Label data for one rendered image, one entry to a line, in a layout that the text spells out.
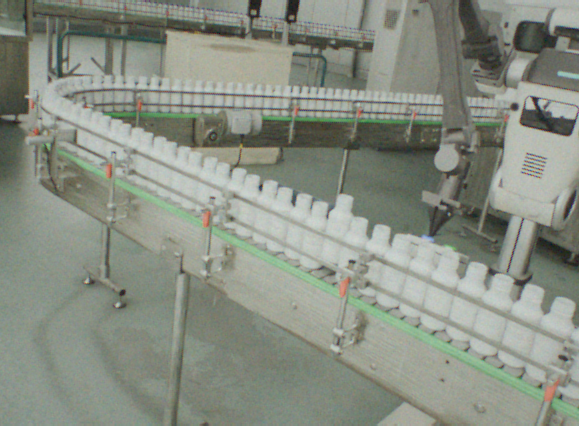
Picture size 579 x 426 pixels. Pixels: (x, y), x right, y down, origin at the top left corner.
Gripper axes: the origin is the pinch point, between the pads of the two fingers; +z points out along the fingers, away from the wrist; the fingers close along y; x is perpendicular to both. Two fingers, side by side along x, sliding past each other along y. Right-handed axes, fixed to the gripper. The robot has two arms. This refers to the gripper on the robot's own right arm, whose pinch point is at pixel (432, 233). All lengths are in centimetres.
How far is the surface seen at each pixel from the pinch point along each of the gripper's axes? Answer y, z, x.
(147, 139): -90, 4, -18
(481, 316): 23.2, 11.9, -18.2
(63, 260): -235, 93, 74
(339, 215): -15.2, 3.8, -19.4
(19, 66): -543, -7, 173
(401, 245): 2.2, 4.8, -19.5
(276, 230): -32.3, 13.5, -17.3
